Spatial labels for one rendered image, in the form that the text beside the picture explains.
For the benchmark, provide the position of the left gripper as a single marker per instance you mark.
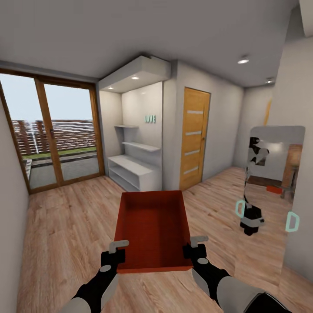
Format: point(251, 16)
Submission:
point(119, 256)

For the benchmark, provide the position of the door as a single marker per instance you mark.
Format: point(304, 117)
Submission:
point(193, 137)
point(55, 129)
point(267, 113)

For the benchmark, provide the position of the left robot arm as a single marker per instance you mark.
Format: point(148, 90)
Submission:
point(93, 296)

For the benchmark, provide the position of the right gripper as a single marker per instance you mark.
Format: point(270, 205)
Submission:
point(188, 251)

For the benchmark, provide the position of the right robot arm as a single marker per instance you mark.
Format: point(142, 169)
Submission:
point(232, 295)

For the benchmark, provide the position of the storage box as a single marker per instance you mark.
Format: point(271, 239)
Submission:
point(155, 224)

